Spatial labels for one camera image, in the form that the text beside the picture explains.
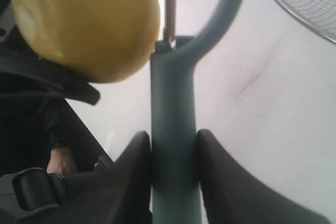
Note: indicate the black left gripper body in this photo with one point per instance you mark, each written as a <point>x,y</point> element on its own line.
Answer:
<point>10,36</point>

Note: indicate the black leader arm handle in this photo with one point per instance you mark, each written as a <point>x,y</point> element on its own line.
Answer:
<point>33,196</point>

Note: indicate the person's hand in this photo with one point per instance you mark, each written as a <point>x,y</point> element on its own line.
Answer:
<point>61,162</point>

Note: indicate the yellow lemon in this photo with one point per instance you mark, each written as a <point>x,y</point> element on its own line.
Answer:
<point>102,40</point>

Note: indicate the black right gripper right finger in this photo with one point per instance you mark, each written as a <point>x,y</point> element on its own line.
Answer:
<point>232,195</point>

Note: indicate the teal handled peeler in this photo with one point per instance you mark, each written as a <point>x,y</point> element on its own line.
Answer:
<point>176,195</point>

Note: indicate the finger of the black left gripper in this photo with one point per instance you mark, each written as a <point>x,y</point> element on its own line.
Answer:
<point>23,75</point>

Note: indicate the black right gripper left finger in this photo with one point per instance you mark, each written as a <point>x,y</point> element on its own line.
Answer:
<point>116,192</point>

